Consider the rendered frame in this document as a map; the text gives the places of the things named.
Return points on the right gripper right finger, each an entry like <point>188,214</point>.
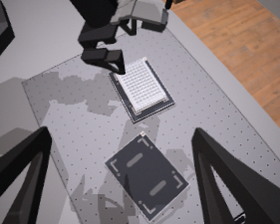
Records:
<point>258,197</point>

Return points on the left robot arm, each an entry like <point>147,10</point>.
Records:
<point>154,27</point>

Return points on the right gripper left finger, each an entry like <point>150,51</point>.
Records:
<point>36,149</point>

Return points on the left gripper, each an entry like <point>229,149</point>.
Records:
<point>102,20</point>

